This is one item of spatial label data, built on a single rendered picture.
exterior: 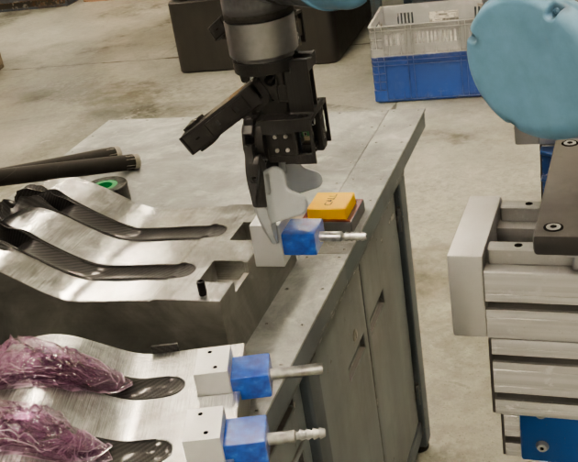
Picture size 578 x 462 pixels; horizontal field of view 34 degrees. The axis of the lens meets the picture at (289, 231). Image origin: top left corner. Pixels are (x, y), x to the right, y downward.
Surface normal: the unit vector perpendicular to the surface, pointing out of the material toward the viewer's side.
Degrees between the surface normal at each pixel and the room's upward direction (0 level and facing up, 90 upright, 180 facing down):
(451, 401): 1
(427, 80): 91
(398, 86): 91
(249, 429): 0
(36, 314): 90
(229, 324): 90
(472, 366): 0
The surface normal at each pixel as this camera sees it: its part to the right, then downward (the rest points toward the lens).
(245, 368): -0.15, -0.89
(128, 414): 0.07, -0.90
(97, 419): 0.32, -0.85
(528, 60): -0.70, 0.50
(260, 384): -0.01, 0.44
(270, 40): 0.22, 0.39
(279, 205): -0.29, 0.28
